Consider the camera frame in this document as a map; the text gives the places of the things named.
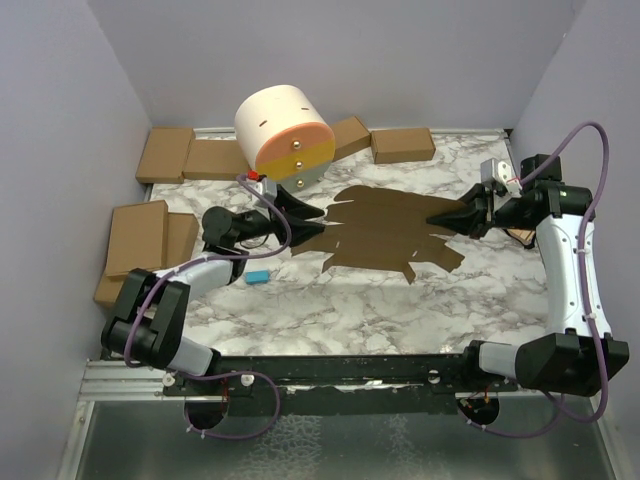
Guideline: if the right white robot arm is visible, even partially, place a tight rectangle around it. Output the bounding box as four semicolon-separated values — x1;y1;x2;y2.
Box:
426;154;629;397

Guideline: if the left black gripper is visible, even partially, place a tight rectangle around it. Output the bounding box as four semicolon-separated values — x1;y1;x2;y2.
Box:
233;184;328;246

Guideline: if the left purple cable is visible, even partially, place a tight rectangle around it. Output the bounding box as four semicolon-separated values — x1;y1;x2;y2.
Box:
122;170;294;442

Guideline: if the small blue block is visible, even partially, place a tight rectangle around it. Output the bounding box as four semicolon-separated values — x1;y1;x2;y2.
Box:
245;270;270;285

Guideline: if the orange paperback book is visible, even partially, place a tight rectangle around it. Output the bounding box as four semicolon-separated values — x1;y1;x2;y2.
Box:
504;229;536;249

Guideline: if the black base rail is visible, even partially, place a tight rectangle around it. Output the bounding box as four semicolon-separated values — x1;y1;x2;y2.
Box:
163;354;516;416

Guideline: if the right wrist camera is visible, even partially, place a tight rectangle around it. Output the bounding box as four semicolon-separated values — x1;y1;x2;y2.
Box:
480;158;521;197

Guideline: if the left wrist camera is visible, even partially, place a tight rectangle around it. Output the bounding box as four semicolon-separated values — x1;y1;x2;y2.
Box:
247;170;278;202

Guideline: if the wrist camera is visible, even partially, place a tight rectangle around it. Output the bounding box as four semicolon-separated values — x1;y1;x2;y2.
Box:
480;158;521;197
247;170;278;202

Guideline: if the round pastel drawer cabinet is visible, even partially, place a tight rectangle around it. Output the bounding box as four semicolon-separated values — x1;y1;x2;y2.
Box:
234;85;336;192

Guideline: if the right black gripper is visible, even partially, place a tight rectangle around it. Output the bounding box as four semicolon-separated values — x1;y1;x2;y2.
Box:
427;181;532;239

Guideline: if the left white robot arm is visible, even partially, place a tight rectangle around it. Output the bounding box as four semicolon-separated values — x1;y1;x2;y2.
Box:
101;186;325;395

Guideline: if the cardboard box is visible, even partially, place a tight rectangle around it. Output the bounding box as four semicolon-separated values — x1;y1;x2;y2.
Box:
371;127;436;164
93;213;199;308
183;139;251;181
331;116;371;161
291;185;464;283
104;200;168;278
136;127;195;184

